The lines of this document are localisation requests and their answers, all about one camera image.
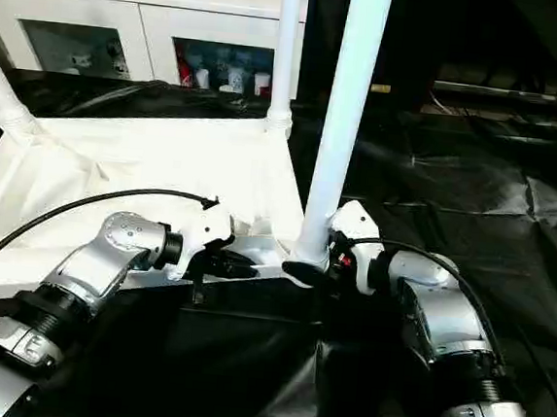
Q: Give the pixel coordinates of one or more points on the white plastic table top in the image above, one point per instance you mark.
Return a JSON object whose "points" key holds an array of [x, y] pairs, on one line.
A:
{"points": [[116, 165]]}

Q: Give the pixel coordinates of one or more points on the white plastic table leg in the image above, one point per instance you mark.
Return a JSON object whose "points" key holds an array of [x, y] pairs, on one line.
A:
{"points": [[287, 43], [346, 107], [6, 92]]}

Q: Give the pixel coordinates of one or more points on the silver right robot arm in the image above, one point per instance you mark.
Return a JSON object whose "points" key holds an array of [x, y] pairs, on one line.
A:
{"points": [[440, 311]]}

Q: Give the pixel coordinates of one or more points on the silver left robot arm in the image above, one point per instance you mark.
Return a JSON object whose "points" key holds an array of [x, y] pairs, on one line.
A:
{"points": [[88, 270]]}

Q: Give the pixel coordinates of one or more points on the black mat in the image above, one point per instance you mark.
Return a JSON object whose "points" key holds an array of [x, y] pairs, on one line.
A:
{"points": [[474, 206]]}

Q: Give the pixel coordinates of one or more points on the small tan tag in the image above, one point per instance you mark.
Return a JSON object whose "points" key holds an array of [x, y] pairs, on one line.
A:
{"points": [[381, 88]]}

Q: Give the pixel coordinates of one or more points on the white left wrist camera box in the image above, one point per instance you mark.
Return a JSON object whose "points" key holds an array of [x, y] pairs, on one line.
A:
{"points": [[203, 231]]}

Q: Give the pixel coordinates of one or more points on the black metal rail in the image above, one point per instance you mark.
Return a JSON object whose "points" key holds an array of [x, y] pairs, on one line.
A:
{"points": [[518, 95]]}

